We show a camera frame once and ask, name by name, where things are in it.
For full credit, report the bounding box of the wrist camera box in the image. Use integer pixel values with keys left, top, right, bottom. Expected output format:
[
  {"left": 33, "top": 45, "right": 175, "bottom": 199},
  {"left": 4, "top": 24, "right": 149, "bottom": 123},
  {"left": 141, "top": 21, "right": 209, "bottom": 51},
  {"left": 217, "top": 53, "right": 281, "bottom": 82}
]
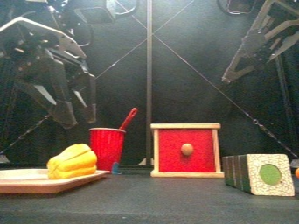
[
  {"left": 73, "top": 0, "right": 117, "bottom": 25},
  {"left": 216, "top": 0, "right": 260, "bottom": 16}
]

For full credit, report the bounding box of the grey vertical frame pole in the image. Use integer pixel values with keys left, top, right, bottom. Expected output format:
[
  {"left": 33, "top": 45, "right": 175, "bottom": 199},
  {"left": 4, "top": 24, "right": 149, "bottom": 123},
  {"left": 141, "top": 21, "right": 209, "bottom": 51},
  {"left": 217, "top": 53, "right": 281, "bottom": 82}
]
[{"left": 144, "top": 0, "right": 155, "bottom": 165}]

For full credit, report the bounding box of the green sushi roll block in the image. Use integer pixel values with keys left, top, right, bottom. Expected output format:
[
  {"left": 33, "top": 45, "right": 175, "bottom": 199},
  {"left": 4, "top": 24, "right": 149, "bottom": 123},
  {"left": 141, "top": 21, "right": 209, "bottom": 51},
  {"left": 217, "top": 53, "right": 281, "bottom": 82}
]
[{"left": 220, "top": 153, "right": 295, "bottom": 197}]

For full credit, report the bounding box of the grey pole foot bracket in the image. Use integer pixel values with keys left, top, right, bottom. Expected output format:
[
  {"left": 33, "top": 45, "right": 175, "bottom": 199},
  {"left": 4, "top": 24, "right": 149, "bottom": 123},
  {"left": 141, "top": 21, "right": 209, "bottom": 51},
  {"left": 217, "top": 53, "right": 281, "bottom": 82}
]
[{"left": 137, "top": 157, "right": 156, "bottom": 166}]

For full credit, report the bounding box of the red spoon handle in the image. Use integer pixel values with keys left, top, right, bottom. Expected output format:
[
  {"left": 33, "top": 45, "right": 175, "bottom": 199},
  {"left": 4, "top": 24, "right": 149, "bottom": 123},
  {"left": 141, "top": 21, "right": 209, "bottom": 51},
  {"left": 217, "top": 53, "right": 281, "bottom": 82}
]
[{"left": 117, "top": 107, "right": 139, "bottom": 131}]

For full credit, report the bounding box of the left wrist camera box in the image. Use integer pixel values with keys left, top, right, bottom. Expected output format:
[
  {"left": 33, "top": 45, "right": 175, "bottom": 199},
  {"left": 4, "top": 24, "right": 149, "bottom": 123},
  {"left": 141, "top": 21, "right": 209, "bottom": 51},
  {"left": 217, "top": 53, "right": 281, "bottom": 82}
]
[{"left": 73, "top": 0, "right": 117, "bottom": 25}]

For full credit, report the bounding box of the wooden box with red drawer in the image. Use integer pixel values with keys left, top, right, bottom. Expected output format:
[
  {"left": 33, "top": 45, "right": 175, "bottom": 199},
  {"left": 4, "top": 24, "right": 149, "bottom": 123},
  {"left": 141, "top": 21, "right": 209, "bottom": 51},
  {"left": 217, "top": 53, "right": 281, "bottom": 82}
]
[{"left": 149, "top": 122, "right": 225, "bottom": 179}]

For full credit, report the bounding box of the pink plastic tray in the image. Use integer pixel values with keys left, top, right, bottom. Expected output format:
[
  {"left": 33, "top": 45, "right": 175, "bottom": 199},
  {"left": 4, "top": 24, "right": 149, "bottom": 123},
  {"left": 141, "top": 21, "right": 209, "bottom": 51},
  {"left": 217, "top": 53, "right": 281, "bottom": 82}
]
[{"left": 0, "top": 168, "right": 111, "bottom": 195}]

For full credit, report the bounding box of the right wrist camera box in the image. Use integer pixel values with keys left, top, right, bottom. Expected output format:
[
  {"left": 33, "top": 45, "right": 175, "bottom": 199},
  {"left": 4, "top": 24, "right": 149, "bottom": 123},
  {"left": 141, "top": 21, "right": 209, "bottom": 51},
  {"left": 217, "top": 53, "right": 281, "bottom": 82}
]
[{"left": 216, "top": 0, "right": 260, "bottom": 16}]

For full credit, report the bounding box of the dark vertical frame post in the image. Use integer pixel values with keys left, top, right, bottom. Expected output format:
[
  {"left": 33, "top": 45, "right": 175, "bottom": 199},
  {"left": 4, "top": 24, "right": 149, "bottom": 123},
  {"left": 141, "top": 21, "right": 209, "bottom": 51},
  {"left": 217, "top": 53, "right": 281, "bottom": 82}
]
[{"left": 273, "top": 55, "right": 295, "bottom": 143}]

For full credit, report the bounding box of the diagonal steel brace wire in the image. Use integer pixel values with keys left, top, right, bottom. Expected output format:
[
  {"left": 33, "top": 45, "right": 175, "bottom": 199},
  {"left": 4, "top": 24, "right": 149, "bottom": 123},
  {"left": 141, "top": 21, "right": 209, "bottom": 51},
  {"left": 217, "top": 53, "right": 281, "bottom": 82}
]
[
  {"left": 115, "top": 0, "right": 299, "bottom": 160},
  {"left": 0, "top": 0, "right": 196, "bottom": 155}
]

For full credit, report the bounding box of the yellow bell pepper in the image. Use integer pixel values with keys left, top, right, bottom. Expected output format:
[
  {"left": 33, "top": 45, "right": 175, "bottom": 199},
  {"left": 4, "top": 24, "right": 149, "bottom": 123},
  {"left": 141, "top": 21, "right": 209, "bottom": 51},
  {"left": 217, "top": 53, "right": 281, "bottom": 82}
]
[{"left": 45, "top": 143, "right": 99, "bottom": 180}]

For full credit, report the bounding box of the red plastic cup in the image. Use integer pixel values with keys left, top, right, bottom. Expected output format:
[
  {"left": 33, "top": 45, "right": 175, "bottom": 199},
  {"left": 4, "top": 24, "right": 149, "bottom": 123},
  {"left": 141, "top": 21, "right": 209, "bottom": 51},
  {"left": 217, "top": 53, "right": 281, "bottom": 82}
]
[{"left": 88, "top": 127, "right": 127, "bottom": 172}]

